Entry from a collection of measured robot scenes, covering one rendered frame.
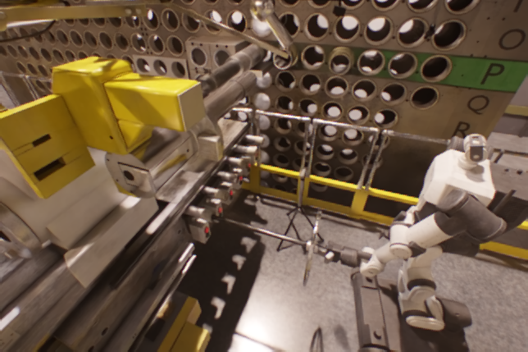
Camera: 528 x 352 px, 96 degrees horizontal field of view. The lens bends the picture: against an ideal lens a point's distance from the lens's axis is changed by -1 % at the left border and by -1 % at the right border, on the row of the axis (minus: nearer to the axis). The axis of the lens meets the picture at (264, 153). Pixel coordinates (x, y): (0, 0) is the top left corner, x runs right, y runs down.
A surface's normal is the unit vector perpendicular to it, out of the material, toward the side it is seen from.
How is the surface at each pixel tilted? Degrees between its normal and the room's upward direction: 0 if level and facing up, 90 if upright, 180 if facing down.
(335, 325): 0
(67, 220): 68
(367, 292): 0
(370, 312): 0
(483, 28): 90
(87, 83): 90
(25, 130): 90
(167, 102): 90
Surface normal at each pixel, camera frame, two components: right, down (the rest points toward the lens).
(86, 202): 0.87, -0.13
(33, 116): 0.94, 0.19
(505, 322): 0.00, -0.82
